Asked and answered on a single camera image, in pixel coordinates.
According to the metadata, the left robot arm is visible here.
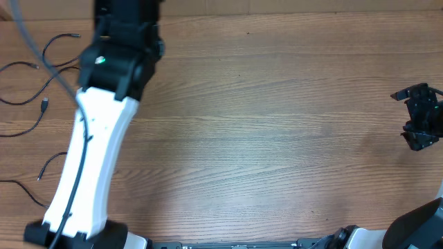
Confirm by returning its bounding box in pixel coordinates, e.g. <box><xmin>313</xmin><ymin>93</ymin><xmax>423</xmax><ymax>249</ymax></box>
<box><xmin>24</xmin><ymin>0</ymin><xmax>164</xmax><ymax>249</ymax></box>

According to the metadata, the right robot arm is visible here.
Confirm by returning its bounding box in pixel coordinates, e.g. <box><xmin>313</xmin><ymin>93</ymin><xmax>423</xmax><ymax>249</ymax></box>
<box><xmin>312</xmin><ymin>83</ymin><xmax>442</xmax><ymax>249</ymax></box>

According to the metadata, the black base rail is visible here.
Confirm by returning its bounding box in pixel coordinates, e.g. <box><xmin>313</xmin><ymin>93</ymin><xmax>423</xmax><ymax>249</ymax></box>
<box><xmin>148</xmin><ymin>235</ymin><xmax>333</xmax><ymax>249</ymax></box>

